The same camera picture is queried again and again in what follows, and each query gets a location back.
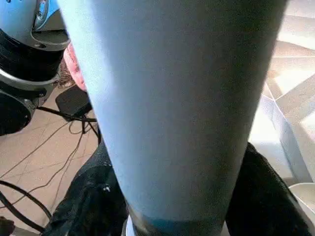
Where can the black power adapter box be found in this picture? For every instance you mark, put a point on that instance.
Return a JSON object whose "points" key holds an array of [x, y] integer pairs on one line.
{"points": [[74, 102]]}

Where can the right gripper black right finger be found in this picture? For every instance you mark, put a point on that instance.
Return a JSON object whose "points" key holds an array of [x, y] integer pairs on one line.
{"points": [[270, 196]]}

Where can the white plastic table top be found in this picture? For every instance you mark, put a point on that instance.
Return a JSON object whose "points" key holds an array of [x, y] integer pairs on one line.
{"points": [[290, 98]]}

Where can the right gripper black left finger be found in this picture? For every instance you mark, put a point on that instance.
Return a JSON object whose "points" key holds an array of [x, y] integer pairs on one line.
{"points": [[88, 201]]}

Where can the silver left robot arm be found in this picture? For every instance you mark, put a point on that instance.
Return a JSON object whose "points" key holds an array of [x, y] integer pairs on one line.
{"points": [[24, 49]]}

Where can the pink rounded object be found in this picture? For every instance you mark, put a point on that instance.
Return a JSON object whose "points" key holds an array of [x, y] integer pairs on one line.
{"points": [[75, 64]]}

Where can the white plastic table leg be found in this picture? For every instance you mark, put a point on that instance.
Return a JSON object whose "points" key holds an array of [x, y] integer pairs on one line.
{"points": [[172, 98]]}

